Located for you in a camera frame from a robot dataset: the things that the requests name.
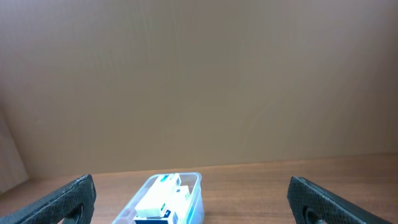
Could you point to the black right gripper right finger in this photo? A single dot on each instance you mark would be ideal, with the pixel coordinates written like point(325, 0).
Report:
point(312, 204)

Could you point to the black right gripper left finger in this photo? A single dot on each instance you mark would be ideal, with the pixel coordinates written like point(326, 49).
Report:
point(71, 203)

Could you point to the blue VapoDrops box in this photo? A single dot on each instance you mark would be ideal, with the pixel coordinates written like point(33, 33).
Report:
point(170, 217)

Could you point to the white green caplets box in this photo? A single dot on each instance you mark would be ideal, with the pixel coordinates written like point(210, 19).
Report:
point(155, 202)

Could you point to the white plaster box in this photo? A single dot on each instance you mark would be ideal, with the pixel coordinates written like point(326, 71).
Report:
point(180, 202)

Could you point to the clear plastic container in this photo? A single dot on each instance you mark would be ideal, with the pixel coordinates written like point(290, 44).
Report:
point(195, 212)

